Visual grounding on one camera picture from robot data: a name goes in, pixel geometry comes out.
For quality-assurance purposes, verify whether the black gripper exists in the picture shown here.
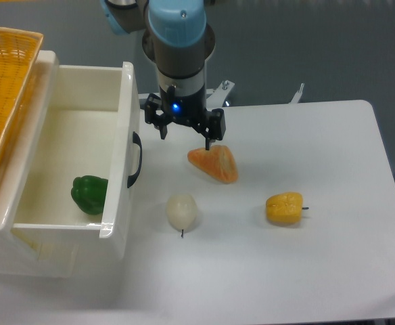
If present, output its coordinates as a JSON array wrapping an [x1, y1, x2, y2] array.
[[144, 71, 225, 150]]

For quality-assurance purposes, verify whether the white drawer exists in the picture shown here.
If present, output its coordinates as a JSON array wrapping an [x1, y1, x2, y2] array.
[[14, 62, 140, 258]]

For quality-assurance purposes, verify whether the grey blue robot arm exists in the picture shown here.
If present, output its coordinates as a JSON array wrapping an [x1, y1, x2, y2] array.
[[100, 1, 226, 149]]

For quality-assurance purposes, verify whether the white drawer cabinet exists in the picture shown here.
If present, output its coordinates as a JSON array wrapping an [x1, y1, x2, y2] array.
[[0, 50, 77, 278]]

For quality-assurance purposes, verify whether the orange bread wedge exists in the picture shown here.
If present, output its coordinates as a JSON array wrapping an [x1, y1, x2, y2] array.
[[187, 145, 238, 183]]

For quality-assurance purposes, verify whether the white pear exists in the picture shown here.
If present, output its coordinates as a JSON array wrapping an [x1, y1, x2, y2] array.
[[166, 194, 198, 237]]

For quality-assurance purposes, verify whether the green bell pepper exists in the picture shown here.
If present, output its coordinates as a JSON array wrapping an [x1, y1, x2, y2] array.
[[70, 175, 108, 215]]

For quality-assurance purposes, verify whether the yellow bell pepper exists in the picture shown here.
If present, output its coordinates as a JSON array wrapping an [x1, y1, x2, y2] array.
[[265, 192, 308, 224]]

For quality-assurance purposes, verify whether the yellow woven basket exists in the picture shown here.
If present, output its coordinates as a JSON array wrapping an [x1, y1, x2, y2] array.
[[0, 27, 44, 166]]

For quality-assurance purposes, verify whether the black top drawer handle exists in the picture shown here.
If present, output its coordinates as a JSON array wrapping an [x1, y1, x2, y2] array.
[[127, 131, 143, 188]]

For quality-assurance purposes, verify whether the white metal table bracket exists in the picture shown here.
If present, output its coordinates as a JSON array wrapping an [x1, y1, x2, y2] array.
[[290, 83, 305, 104]]

